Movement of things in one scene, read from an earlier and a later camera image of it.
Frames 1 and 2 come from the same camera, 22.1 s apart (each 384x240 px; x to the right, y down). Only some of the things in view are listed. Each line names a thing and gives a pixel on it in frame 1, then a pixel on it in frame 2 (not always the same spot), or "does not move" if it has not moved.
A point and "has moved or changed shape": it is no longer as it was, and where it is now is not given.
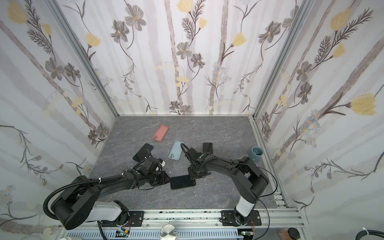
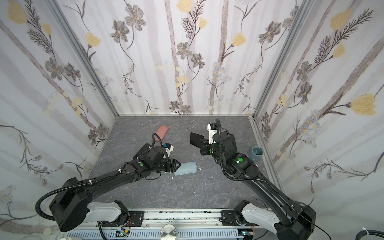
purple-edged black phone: x=207 y=147 has moved or changed shape
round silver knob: x=168 y=232 does not move
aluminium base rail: x=286 y=214 does not move
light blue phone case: x=176 y=150 → x=186 y=168
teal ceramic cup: x=256 y=153 does not move
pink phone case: x=160 y=133 does not move
